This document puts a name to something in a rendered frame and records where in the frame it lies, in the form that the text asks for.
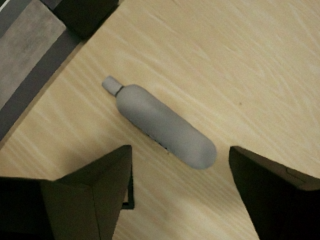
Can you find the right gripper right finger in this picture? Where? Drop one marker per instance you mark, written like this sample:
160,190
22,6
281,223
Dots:
282,203

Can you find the small black block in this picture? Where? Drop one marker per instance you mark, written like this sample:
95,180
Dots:
80,16

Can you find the black rectangular buckle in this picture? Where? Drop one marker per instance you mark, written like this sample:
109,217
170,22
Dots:
130,204

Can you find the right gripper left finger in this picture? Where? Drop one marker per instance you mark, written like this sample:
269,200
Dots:
87,207

